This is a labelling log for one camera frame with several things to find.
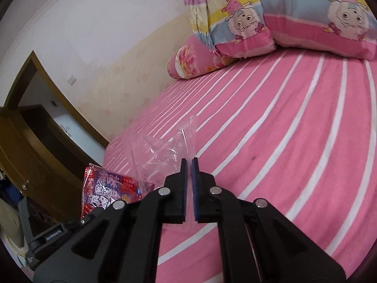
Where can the wooden door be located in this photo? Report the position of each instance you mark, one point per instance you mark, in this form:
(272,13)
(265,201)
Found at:
(29,159)

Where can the wooden door frame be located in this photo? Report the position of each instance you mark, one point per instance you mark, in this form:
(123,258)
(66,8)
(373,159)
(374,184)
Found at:
(59,88)

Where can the red snack bag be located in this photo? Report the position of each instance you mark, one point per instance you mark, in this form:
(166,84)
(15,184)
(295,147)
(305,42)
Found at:
(103,188)

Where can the pink striped bed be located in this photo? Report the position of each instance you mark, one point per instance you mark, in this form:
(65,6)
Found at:
(279,153)

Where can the pink floral pillow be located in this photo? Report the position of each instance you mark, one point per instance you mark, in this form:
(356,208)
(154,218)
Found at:
(191,59)

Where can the white light switch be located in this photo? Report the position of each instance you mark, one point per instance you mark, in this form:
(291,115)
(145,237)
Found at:
(71,80)

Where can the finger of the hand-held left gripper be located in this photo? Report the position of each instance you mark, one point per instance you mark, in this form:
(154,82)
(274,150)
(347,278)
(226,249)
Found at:
(84,219)

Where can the clear plastic bag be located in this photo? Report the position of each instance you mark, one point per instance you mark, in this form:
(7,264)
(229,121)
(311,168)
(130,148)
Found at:
(159,153)

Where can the colourful patchwork pillow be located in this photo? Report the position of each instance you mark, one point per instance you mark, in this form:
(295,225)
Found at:
(309,11)

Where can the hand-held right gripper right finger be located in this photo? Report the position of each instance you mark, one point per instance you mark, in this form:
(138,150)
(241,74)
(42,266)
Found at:
(196,188)

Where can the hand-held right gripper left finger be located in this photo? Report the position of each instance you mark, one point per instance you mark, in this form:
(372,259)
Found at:
(183,188)

